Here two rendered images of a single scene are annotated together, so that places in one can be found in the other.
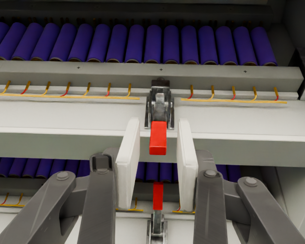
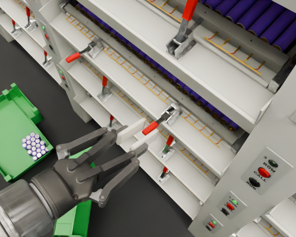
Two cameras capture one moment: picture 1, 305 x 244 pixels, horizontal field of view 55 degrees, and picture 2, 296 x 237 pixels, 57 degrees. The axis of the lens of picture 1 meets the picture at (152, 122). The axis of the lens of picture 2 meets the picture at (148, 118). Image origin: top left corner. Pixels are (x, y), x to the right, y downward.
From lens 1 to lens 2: 0.39 m
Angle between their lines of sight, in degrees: 38
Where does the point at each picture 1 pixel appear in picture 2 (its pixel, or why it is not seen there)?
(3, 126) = (120, 83)
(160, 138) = (148, 130)
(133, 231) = (159, 144)
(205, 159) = (143, 147)
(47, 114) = (136, 87)
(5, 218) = (120, 103)
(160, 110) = (164, 117)
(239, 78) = (207, 124)
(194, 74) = (191, 110)
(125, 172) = (118, 137)
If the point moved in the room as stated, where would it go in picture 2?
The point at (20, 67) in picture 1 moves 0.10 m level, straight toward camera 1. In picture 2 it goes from (136, 62) to (120, 96)
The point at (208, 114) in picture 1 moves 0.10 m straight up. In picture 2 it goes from (188, 129) to (195, 101)
